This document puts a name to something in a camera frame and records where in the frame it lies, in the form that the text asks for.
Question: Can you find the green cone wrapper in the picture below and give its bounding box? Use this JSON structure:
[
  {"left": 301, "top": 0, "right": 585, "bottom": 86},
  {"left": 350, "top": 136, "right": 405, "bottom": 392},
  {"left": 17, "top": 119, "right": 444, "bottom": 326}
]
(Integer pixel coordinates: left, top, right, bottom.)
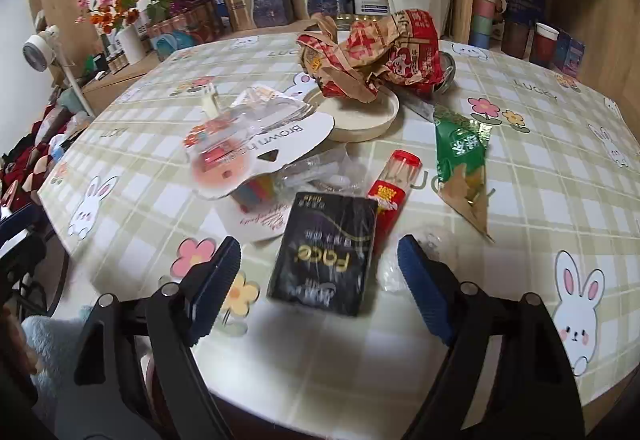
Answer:
[{"left": 432, "top": 104, "right": 497, "bottom": 241}]

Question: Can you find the red checked blanket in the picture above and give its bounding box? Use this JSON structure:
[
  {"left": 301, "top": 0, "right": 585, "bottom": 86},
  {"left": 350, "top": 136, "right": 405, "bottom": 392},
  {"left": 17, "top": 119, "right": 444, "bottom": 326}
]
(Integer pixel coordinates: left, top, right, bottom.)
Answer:
[{"left": 0, "top": 104, "right": 57, "bottom": 213}]

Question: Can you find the red label plastic tube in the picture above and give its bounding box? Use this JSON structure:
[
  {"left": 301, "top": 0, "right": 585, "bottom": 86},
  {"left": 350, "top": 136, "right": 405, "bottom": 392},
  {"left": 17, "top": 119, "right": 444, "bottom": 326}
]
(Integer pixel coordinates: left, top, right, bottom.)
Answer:
[{"left": 366, "top": 150, "right": 424, "bottom": 248}]

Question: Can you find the dark brown cup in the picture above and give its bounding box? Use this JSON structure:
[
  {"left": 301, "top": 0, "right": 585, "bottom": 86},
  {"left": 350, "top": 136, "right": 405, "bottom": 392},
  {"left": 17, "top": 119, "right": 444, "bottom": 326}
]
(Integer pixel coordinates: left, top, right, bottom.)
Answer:
[{"left": 501, "top": 18, "right": 534, "bottom": 59}]

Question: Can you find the clear plastic film piece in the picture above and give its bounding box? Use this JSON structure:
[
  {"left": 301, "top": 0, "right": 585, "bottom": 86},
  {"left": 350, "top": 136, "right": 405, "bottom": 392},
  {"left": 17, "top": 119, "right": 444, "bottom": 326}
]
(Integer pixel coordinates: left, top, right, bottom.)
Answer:
[{"left": 382, "top": 229, "right": 443, "bottom": 293}]

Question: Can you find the stack of pastel cups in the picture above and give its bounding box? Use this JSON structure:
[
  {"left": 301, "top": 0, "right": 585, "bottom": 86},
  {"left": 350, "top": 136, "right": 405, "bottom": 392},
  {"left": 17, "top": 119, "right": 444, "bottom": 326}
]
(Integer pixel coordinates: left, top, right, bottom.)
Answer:
[{"left": 469, "top": 0, "right": 502, "bottom": 49}]

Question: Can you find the rainbow striped small packet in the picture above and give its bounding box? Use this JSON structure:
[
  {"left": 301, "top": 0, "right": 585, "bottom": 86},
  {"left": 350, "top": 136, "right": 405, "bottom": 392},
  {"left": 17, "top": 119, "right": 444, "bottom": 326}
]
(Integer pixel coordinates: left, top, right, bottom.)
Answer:
[{"left": 234, "top": 174, "right": 282, "bottom": 211}]

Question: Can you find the clear plastic wrap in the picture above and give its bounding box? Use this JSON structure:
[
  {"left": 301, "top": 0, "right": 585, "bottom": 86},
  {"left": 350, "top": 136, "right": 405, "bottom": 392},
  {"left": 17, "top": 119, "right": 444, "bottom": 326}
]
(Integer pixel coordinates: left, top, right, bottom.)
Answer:
[{"left": 277, "top": 149, "right": 368, "bottom": 197}]

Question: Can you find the white round plastic lid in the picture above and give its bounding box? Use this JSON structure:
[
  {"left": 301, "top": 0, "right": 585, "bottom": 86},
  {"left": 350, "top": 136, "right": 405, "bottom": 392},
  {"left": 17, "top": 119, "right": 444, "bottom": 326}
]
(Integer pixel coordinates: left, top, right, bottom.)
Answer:
[{"left": 304, "top": 84, "right": 401, "bottom": 143}]

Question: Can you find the white desk fan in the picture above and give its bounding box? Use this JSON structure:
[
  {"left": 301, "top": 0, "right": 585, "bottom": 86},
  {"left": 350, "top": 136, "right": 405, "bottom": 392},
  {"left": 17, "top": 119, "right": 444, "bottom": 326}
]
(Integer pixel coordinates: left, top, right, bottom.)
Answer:
[{"left": 21, "top": 24, "right": 97, "bottom": 117}]

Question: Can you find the person's fluffy clothing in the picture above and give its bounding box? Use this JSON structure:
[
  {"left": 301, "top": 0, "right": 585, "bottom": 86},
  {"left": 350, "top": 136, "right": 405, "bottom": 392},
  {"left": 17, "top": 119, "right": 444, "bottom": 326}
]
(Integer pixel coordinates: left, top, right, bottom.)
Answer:
[{"left": 20, "top": 314, "right": 88, "bottom": 426}]

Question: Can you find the wooden sideboard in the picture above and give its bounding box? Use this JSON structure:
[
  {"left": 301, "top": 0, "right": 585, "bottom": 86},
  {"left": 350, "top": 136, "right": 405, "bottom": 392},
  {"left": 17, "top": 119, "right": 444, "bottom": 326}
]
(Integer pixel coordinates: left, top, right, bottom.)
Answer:
[{"left": 79, "top": 22, "right": 326, "bottom": 109}]

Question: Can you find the white ribbed vase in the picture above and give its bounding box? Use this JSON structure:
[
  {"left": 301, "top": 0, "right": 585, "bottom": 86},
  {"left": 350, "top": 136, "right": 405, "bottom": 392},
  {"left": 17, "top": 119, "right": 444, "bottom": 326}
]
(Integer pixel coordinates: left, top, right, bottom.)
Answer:
[{"left": 116, "top": 22, "right": 147, "bottom": 65}]

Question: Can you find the small purple box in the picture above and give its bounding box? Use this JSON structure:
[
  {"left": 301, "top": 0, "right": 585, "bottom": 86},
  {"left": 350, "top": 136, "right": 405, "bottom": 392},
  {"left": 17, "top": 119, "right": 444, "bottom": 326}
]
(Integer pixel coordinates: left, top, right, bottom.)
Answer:
[{"left": 552, "top": 32, "right": 588, "bottom": 81}]

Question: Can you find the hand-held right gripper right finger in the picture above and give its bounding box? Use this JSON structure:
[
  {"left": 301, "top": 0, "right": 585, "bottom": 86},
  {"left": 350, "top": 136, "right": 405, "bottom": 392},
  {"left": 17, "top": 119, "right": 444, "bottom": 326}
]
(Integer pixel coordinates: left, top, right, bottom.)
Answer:
[{"left": 397, "top": 235, "right": 586, "bottom": 440}]

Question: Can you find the checked bunny tablecloth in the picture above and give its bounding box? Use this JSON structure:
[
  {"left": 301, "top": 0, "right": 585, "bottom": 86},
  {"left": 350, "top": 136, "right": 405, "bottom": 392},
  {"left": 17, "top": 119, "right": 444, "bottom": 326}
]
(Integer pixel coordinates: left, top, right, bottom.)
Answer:
[{"left": 37, "top": 32, "right": 640, "bottom": 416}]

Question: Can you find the brown paper bag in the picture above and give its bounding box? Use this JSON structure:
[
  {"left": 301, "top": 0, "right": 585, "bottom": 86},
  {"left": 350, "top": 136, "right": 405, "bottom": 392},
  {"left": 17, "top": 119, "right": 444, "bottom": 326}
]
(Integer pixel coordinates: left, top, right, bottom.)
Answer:
[{"left": 297, "top": 14, "right": 398, "bottom": 101}]

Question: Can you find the row of small brown bottles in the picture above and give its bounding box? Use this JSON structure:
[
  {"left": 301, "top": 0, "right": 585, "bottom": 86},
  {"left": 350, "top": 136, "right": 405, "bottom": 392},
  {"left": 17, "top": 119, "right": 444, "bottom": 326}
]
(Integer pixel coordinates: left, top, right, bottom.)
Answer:
[{"left": 101, "top": 48, "right": 132, "bottom": 74}]

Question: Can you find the orange flower bunch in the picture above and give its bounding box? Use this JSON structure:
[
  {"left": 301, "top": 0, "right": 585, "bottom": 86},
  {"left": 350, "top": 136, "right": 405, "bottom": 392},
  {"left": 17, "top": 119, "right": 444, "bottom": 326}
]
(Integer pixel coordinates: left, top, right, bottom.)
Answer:
[{"left": 89, "top": 6, "right": 142, "bottom": 36}]

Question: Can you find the white blister card packaging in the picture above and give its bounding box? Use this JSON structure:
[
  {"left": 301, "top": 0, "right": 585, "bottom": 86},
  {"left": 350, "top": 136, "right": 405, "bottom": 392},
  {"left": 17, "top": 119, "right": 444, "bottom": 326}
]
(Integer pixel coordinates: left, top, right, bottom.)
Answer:
[{"left": 182, "top": 87, "right": 336, "bottom": 201}]

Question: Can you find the brown teal basket planter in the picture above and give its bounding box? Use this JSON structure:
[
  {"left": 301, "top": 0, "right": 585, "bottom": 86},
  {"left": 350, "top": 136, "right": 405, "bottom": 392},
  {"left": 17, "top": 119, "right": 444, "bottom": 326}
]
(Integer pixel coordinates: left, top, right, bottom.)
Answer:
[{"left": 146, "top": 2, "right": 227, "bottom": 64}]

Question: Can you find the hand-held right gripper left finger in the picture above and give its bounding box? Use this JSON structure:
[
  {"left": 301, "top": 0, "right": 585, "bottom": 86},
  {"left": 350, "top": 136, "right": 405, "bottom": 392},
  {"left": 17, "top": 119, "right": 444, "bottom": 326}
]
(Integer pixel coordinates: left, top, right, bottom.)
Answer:
[{"left": 55, "top": 236, "right": 242, "bottom": 440}]

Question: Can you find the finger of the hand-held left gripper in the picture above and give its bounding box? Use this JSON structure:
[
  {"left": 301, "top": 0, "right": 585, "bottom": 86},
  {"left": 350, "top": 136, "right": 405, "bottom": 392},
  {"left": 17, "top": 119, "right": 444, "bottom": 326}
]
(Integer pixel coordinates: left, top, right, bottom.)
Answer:
[
  {"left": 0, "top": 232, "right": 48, "bottom": 278},
  {"left": 0, "top": 206, "right": 43, "bottom": 235}
]

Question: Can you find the black tissue packet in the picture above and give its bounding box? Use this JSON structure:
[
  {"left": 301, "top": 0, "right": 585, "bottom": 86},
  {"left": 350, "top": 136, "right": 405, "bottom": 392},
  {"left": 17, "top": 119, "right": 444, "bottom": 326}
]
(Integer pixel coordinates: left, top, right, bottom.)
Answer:
[{"left": 266, "top": 191, "right": 379, "bottom": 319}]

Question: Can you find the white card pink writing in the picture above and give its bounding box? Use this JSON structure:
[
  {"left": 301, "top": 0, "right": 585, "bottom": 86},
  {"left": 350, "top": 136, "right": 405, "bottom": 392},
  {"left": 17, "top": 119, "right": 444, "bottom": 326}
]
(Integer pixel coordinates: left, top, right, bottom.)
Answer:
[{"left": 219, "top": 199, "right": 295, "bottom": 245}]

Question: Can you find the red printed paper packet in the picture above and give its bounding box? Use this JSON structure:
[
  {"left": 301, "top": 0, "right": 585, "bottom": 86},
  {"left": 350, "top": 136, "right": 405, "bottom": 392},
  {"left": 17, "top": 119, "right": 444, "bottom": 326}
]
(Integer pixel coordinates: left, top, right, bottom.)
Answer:
[{"left": 380, "top": 8, "right": 445, "bottom": 89}]

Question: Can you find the green gold metal tray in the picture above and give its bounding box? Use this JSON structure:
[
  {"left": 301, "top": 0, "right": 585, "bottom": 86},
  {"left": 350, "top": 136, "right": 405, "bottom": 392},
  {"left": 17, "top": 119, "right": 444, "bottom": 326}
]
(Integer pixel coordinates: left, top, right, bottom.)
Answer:
[{"left": 334, "top": 12, "right": 382, "bottom": 31}]

